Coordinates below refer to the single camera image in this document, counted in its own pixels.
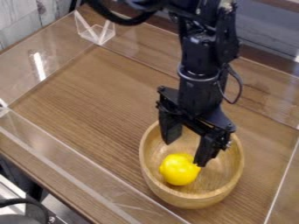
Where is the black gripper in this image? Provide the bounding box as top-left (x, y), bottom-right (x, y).
top-left (156, 65), bottom-right (236, 167)

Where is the yellow lemon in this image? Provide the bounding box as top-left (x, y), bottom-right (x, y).
top-left (159, 153), bottom-right (201, 186)

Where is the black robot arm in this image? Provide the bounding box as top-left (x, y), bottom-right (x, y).
top-left (125, 0), bottom-right (239, 167)

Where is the brown wooden bowl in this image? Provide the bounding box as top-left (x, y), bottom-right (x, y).
top-left (139, 122), bottom-right (244, 209)

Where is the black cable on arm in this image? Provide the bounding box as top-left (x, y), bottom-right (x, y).
top-left (216, 64), bottom-right (244, 105)

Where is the clear acrylic corner bracket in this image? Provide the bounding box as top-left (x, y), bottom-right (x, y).
top-left (73, 10), bottom-right (116, 46)

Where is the thick black hose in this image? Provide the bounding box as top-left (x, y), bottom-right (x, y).
top-left (84, 0), bottom-right (164, 26)

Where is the black cable lower left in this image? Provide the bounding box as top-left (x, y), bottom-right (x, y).
top-left (0, 198), bottom-right (51, 224)

